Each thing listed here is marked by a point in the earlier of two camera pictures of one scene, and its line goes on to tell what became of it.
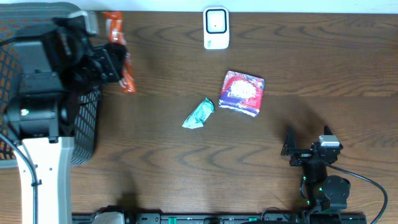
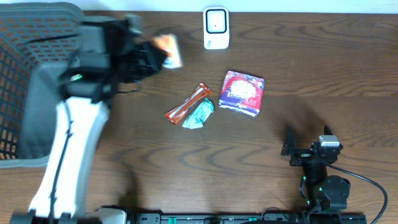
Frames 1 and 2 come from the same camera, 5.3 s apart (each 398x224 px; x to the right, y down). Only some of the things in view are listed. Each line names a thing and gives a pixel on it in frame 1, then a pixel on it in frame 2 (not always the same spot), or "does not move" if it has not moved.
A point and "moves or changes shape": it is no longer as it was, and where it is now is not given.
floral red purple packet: (242, 93) does not move
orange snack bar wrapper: (114, 21) moves or changes shape
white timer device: (216, 34) does not move
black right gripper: (305, 154) does not move
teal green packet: (199, 116) does not move
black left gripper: (109, 64) → (149, 58)
